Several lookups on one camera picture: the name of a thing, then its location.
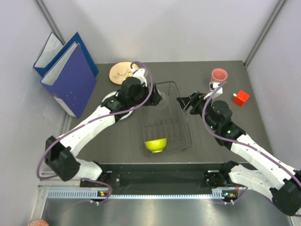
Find blue binder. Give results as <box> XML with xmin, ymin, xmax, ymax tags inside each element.
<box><xmin>33</xmin><ymin>32</ymin><xmax>99</xmax><ymax>77</ymax></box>
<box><xmin>40</xmin><ymin>42</ymin><xmax>96</xmax><ymax>118</ymax></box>

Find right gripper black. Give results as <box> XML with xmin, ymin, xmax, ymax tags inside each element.
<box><xmin>177</xmin><ymin>92</ymin><xmax>219</xmax><ymax>131</ymax></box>

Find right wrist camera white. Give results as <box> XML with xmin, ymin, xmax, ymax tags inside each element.
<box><xmin>204</xmin><ymin>81</ymin><xmax>227</xmax><ymax>100</ymax></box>

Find red cube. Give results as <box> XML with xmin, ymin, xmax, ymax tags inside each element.
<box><xmin>233</xmin><ymin>90</ymin><xmax>250</xmax><ymax>107</ymax></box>

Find yellow-green bowl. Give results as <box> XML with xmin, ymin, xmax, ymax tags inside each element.
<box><xmin>144</xmin><ymin>138</ymin><xmax>167</xmax><ymax>153</ymax></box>

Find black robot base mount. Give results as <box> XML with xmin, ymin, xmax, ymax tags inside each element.
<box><xmin>79</xmin><ymin>161</ymin><xmax>247</xmax><ymax>195</ymax></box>

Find black wire dish rack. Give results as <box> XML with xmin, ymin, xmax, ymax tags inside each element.
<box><xmin>135</xmin><ymin>81</ymin><xmax>192</xmax><ymax>156</ymax></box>

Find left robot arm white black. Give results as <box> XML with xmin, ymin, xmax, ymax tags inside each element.
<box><xmin>44</xmin><ymin>78</ymin><xmax>163</xmax><ymax>187</ymax></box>

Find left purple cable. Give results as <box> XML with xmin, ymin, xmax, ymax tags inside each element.
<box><xmin>36</xmin><ymin>61</ymin><xmax>155</xmax><ymax>204</ymax></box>

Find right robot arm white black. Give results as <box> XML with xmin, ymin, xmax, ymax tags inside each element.
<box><xmin>176</xmin><ymin>91</ymin><xmax>301</xmax><ymax>216</ymax></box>

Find front blue binder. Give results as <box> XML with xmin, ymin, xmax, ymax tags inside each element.
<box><xmin>40</xmin><ymin>42</ymin><xmax>96</xmax><ymax>118</ymax></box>

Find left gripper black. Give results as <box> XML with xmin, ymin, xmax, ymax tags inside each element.
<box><xmin>128</xmin><ymin>82</ymin><xmax>162</xmax><ymax>108</ymax></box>

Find pink cup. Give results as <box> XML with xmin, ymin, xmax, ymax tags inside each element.
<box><xmin>209</xmin><ymin>80</ymin><xmax>224</xmax><ymax>92</ymax></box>
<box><xmin>211</xmin><ymin>68</ymin><xmax>228</xmax><ymax>82</ymax></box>

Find white plate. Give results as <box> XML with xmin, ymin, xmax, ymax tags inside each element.
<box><xmin>101</xmin><ymin>90</ymin><xmax>134</xmax><ymax>121</ymax></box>

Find clear wine glass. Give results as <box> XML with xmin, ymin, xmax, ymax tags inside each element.
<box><xmin>156</xmin><ymin>90</ymin><xmax>172</xmax><ymax>111</ymax></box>

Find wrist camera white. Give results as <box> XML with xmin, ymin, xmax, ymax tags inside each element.
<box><xmin>132</xmin><ymin>68</ymin><xmax>148</xmax><ymax>83</ymax></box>
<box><xmin>204</xmin><ymin>81</ymin><xmax>227</xmax><ymax>100</ymax></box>

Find beige floral plate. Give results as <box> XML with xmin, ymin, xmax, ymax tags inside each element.
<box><xmin>109</xmin><ymin>62</ymin><xmax>133</xmax><ymax>85</ymax></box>

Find rear blue binder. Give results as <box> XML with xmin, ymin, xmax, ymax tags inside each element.
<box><xmin>33</xmin><ymin>32</ymin><xmax>99</xmax><ymax>77</ymax></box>

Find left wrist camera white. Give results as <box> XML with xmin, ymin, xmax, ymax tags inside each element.
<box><xmin>132</xmin><ymin>68</ymin><xmax>148</xmax><ymax>83</ymax></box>

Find aluminium rail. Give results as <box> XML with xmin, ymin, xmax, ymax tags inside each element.
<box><xmin>39</xmin><ymin>169</ymin><xmax>294</xmax><ymax>201</ymax></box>

